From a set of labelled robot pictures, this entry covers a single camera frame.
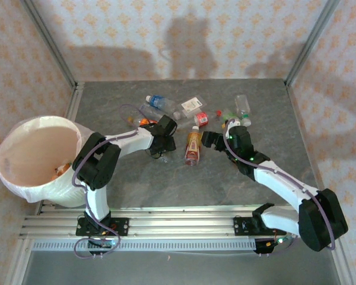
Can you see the tea bottle red yellow label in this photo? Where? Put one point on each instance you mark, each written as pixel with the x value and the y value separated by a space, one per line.
pixel 193 148

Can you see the clear bottle red label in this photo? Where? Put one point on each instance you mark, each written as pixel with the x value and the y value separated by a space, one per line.
pixel 202 118

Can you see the orange bottle brown cap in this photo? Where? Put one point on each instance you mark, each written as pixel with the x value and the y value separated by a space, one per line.
pixel 144 121

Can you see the green label bottle red cap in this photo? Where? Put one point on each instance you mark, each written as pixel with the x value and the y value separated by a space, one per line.
pixel 228 114

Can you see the clear unlabelled bottle white cap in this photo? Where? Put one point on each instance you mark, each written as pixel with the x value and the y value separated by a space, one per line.
pixel 149 110

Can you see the white packet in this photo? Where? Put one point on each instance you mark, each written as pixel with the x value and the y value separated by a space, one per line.
pixel 191 104

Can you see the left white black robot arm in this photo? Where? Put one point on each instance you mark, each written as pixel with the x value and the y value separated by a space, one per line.
pixel 98 160

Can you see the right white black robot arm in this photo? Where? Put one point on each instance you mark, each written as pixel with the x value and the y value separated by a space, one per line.
pixel 284 181

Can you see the white bin with plastic liner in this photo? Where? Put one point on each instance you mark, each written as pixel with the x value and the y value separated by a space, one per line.
pixel 32 148

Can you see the black controller board with LEDs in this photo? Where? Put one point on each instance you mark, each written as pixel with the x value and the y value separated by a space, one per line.
pixel 267 246
pixel 102 242

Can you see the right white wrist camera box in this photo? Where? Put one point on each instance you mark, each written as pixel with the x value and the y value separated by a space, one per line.
pixel 235 121

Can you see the aluminium side rail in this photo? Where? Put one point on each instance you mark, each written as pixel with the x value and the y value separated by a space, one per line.
pixel 311 157
pixel 75 101

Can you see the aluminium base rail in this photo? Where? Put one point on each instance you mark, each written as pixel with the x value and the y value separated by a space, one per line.
pixel 181 225

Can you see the aluminium frame post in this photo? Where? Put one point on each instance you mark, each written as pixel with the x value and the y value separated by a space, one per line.
pixel 311 38
pixel 47 38

